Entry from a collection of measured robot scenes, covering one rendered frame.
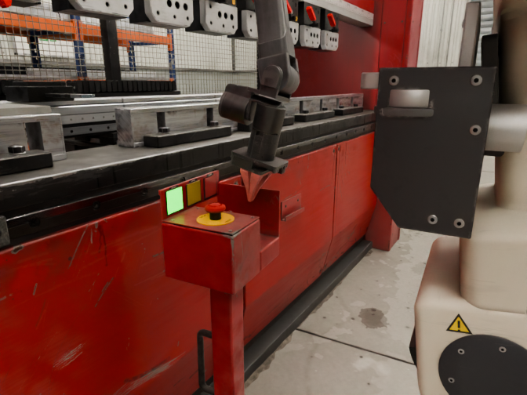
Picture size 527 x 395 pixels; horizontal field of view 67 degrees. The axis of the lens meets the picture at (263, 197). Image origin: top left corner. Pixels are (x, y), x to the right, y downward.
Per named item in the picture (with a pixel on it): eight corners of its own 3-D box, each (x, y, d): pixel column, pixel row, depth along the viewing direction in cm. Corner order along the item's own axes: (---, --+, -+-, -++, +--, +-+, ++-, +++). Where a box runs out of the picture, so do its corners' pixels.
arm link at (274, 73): (282, 67, 69) (297, 74, 77) (226, 52, 72) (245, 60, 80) (264, 133, 72) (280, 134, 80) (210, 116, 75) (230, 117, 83)
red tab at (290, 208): (285, 221, 142) (285, 203, 140) (280, 220, 143) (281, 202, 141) (304, 210, 154) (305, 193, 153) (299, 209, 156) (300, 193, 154)
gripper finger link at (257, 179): (239, 189, 88) (247, 149, 84) (267, 200, 85) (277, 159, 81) (223, 197, 82) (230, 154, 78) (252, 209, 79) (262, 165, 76)
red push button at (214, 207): (218, 226, 73) (218, 208, 72) (201, 223, 75) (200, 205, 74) (230, 220, 77) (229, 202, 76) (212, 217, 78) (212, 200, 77)
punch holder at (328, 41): (325, 48, 176) (326, 8, 171) (307, 49, 180) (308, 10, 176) (337, 51, 188) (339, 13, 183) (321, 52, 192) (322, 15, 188)
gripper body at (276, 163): (245, 154, 84) (252, 120, 82) (287, 169, 81) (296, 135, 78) (229, 159, 79) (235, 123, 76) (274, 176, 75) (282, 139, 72)
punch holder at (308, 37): (303, 45, 160) (305, 1, 155) (285, 46, 164) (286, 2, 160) (319, 48, 172) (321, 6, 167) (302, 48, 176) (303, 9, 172)
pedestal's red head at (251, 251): (234, 296, 71) (231, 201, 66) (164, 277, 78) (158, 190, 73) (279, 255, 89) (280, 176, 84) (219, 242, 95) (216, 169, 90)
